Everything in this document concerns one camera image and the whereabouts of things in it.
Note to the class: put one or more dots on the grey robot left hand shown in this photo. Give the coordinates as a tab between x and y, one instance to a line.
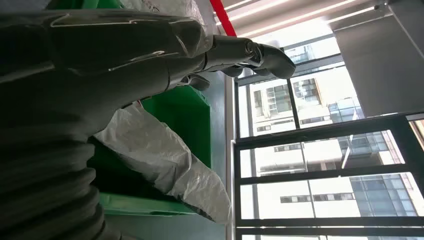
99	66

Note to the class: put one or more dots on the pale grey mailer package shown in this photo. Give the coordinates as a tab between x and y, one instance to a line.
159	6

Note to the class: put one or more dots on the plain grey mailer package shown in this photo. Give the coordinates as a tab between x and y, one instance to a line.
159	155

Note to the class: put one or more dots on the green plastic crate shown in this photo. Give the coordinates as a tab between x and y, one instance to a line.
185	126

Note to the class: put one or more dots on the red ceiling beam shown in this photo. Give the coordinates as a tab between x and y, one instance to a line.
223	16

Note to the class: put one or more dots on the white ceiling light strip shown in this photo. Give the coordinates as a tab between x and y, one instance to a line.
298	18
351	15
253	12

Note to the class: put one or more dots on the white window sill ledge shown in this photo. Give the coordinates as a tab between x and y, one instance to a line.
229	165

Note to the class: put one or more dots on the grey window blind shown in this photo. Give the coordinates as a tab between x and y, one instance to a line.
381	66

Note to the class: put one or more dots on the black window frame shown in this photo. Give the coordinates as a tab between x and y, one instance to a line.
331	222

